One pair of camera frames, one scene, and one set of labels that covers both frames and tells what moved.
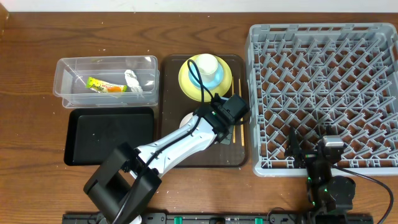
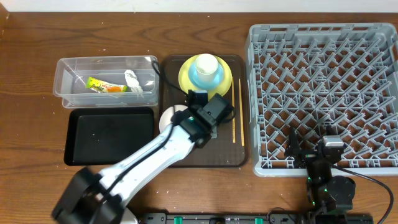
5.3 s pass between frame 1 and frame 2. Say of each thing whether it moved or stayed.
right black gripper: stayed
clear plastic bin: stayed
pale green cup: stayed
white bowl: moved
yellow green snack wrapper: stayed
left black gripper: moved
